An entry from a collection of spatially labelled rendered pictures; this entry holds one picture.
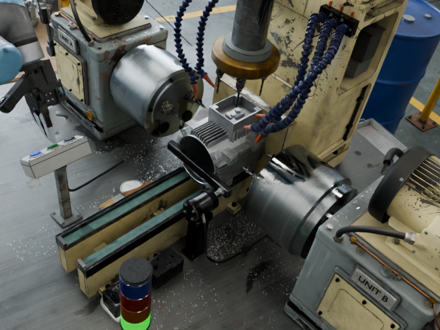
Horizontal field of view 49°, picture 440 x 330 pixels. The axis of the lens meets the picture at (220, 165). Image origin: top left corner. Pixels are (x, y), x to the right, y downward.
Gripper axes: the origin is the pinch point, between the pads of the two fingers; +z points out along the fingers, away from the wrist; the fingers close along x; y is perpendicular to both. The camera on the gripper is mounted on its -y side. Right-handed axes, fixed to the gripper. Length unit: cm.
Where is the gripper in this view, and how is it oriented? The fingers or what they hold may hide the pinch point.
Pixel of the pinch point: (50, 139)
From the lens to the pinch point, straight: 136.4
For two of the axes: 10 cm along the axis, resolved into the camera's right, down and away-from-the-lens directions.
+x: -6.5, -1.1, 7.5
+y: 7.1, -4.2, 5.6
